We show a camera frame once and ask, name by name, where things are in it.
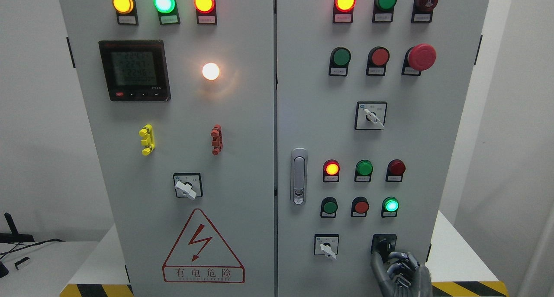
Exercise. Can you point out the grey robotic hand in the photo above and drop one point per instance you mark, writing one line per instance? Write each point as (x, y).
(405, 277)

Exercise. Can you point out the black rotary knob switch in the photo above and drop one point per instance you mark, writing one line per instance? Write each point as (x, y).
(383, 244)

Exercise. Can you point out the white platform with hazard stripes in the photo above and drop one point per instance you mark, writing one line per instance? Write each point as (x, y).
(455, 268)

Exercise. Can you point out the green push button lower right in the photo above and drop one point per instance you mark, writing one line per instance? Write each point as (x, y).
(390, 206)

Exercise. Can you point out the green push button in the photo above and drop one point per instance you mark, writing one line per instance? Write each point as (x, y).
(339, 61)
(329, 207)
(390, 206)

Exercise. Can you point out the red push button lower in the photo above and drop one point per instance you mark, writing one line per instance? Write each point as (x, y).
(359, 207)

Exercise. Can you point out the red push button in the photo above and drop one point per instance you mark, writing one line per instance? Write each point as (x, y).
(359, 207)
(377, 61)

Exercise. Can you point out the green push button lower left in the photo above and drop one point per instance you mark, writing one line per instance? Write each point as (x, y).
(329, 207)

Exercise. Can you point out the red indicator middle right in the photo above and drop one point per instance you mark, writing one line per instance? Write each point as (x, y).
(395, 171)

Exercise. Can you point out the green indicator middle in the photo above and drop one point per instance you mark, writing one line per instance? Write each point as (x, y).
(363, 171)

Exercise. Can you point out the red lit indicator middle left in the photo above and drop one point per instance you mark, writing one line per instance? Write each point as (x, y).
(331, 171)

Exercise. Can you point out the grey electrical control cabinet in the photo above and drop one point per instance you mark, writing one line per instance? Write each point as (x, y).
(274, 95)

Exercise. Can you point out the red electrical hazard warning sticker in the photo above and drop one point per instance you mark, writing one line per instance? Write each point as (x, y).
(201, 255)

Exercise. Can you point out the red push button upper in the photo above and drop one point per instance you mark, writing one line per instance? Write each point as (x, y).
(377, 61)

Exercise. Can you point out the red emergency stop mushroom button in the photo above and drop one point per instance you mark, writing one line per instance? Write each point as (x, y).
(418, 58)

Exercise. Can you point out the red terminal connector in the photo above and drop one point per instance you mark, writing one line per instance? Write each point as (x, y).
(217, 139)

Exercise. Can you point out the green push button upper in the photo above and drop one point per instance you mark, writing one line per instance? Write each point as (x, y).
(339, 61)

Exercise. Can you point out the green indicator top right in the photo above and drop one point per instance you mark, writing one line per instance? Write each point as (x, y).
(383, 11)

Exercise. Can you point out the dark red buzzer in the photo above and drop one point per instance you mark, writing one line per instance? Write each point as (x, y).
(423, 11)

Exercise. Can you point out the white lit indicator lamp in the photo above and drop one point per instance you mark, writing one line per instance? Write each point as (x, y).
(210, 71)

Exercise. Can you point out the red lit indicator top right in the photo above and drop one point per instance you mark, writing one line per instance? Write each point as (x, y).
(343, 11)

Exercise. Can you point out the yellow terminal connector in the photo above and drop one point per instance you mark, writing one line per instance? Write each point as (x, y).
(147, 139)

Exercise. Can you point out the black digital power meter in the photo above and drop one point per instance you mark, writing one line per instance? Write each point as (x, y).
(135, 70)

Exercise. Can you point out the red lit indicator light left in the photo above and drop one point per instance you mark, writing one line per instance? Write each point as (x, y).
(205, 12)

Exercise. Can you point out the green lit indicator light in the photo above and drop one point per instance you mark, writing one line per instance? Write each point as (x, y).
(167, 12)

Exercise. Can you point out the small white black adapter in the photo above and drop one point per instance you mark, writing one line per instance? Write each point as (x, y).
(22, 263)

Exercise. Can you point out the yellow indicator light top left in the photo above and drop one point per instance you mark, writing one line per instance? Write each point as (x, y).
(126, 12)

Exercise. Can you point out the black device with antenna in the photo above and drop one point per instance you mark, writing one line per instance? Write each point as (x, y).
(14, 235)

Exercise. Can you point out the white selector switch lower right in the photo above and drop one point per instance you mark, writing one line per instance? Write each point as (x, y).
(326, 245)

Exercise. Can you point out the white selector switch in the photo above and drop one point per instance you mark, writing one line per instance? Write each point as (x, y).
(326, 245)
(370, 115)

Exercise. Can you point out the silver door latch handle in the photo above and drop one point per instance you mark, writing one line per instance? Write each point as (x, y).
(298, 168)

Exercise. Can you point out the white selector switch upper right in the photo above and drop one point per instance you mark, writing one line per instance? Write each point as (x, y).
(370, 115)

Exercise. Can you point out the white selector switch left door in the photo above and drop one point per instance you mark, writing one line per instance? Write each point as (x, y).
(188, 185)

